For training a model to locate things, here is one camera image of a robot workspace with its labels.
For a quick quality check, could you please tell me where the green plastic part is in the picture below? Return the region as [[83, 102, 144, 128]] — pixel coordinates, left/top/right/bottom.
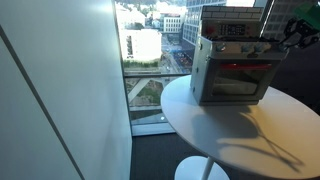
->
[[293, 1, 320, 22]]

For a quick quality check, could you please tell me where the white building with windows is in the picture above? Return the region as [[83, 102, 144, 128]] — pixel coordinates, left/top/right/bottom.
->
[[119, 29, 163, 63]]

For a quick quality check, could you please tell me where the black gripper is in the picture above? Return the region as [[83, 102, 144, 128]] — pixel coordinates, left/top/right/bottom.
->
[[281, 18, 320, 49]]

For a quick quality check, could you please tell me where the grey toy oven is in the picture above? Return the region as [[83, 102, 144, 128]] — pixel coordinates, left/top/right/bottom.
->
[[190, 4, 290, 107]]

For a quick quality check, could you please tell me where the grey window bottom frame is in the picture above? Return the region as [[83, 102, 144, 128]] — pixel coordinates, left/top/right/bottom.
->
[[130, 122, 177, 137]]

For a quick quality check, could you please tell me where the black stove grate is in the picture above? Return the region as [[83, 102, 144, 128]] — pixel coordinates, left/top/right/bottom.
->
[[206, 34, 281, 44]]

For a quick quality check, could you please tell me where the dark horizontal window rail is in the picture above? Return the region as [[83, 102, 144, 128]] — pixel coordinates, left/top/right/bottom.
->
[[123, 72, 193, 79]]

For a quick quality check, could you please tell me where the oven door with red handle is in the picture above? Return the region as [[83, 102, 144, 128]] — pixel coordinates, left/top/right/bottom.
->
[[208, 59, 279, 103]]

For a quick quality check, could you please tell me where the white table pedestal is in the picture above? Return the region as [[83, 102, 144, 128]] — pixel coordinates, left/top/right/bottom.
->
[[174, 155, 231, 180]]

